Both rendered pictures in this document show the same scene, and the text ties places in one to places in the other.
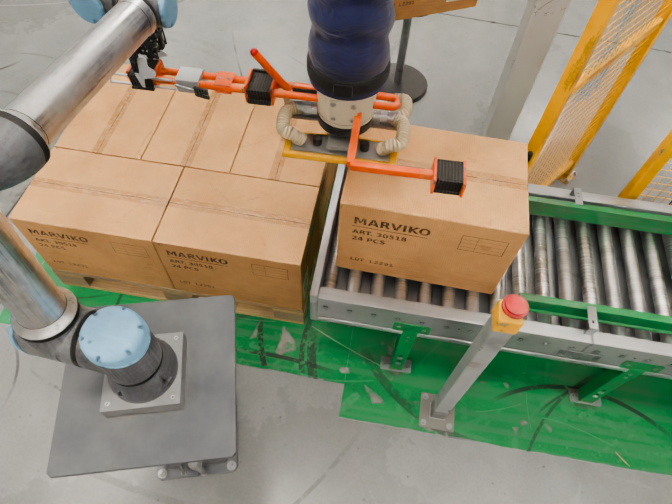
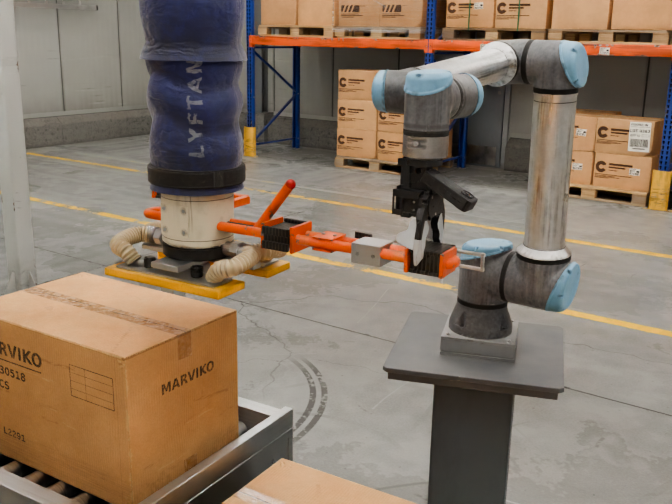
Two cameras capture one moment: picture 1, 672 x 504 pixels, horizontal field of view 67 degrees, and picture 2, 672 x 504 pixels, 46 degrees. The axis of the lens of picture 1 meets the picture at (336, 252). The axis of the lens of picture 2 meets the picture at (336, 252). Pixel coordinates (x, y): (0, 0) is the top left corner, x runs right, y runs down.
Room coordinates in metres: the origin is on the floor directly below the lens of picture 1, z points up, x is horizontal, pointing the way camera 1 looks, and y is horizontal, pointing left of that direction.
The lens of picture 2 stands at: (2.73, 1.06, 1.66)
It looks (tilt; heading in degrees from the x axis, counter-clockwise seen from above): 15 degrees down; 204
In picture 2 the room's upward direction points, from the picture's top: 1 degrees clockwise
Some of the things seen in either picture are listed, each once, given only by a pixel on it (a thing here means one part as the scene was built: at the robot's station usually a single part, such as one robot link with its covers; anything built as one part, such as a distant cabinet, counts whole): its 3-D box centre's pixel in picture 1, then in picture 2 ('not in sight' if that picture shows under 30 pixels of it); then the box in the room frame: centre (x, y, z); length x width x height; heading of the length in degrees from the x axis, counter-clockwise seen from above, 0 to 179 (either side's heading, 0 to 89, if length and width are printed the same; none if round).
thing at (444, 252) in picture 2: (146, 72); (430, 259); (1.23, 0.59, 1.22); 0.08 x 0.07 x 0.05; 85
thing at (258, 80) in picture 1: (261, 86); (286, 234); (1.19, 0.25, 1.23); 0.10 x 0.08 x 0.06; 175
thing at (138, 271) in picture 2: not in sight; (173, 271); (1.27, -0.01, 1.12); 0.34 x 0.10 x 0.05; 85
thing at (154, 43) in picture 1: (142, 32); (419, 187); (1.22, 0.56, 1.37); 0.09 x 0.08 x 0.12; 84
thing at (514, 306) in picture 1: (514, 308); not in sight; (0.63, -0.48, 1.02); 0.07 x 0.07 x 0.04
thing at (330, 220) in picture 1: (330, 222); (212, 469); (1.19, 0.03, 0.58); 0.70 x 0.03 x 0.06; 173
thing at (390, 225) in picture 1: (427, 207); (105, 378); (1.16, -0.33, 0.75); 0.60 x 0.40 x 0.40; 82
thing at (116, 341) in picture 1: (119, 344); (487, 269); (0.47, 0.54, 0.99); 0.17 x 0.15 x 0.18; 79
